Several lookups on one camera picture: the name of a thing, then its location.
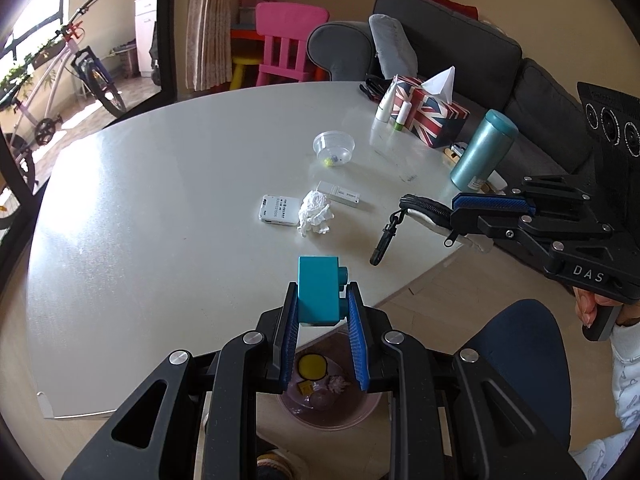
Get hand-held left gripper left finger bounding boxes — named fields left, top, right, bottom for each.
left=62, top=282, right=301, bottom=480

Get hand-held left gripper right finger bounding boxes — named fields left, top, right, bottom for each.
left=346, top=282, right=586, bottom=480

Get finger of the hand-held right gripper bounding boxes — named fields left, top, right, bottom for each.
left=449, top=211, right=614, bottom=262
left=451, top=175, right=597, bottom=217

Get yellow round zip case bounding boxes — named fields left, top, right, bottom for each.
left=299, top=354, right=329, bottom=380

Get teal toy brick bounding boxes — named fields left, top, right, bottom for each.
left=297, top=256, right=351, bottom=329

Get black and white zip pouch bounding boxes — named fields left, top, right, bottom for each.
left=370, top=194, right=497, bottom=267

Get purple plastic waste bin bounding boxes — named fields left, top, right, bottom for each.
left=276, top=329, right=384, bottom=429

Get person's right forearm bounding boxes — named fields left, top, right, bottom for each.
left=607, top=320, right=640, bottom=432

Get person's right hand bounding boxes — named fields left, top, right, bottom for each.
left=574, top=288, right=640, bottom=330

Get teal metal thermos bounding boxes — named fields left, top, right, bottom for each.
left=450, top=109, right=519, bottom=192

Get flag print tissue box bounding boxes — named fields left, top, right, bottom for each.
left=389, top=66, right=471, bottom=149

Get small white green-capped tube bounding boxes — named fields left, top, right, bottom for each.
left=392, top=100, right=414, bottom=131

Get black shoe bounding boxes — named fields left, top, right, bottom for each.
left=256, top=449, right=307, bottom=480

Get person's blue trouser leg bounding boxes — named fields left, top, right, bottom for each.
left=457, top=300, right=574, bottom=455

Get white rectangular card pack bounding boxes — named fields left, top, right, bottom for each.
left=259, top=195, right=303, bottom=227

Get small crumpled white tissue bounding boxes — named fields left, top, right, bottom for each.
left=298, top=190, right=335, bottom=237

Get white tube bottle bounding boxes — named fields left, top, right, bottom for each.
left=375, top=82, right=399, bottom=124

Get white flat stick device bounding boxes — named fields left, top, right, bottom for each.
left=316, top=180, right=365, bottom=210

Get clear plastic bowl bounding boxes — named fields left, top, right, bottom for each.
left=313, top=130, right=356, bottom=168

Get grey fabric sofa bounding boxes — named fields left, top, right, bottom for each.
left=306, top=0, right=601, bottom=173

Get light grey cushion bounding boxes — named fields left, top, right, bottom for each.
left=369, top=14, right=419, bottom=80

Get red cushion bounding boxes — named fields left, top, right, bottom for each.
left=414, top=0, right=479, bottom=21

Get pink children's chair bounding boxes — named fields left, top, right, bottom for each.
left=255, top=2, right=330, bottom=89

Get yellow children's stool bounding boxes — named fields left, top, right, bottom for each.
left=231, top=57, right=264, bottom=92

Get pink storage boxes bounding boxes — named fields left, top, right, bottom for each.
left=237, top=0, right=282, bottom=27

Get beige patterned curtain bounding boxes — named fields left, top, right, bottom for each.
left=187, top=0, right=234, bottom=93

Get white bicycle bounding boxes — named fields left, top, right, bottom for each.
left=0, top=0, right=129, bottom=233

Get white cabinet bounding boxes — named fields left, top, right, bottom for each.
left=134, top=0, right=162, bottom=79

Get window planter with plants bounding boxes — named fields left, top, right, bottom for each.
left=0, top=39, right=67, bottom=107

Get black door frame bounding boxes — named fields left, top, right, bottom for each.
left=0, top=0, right=180, bottom=201

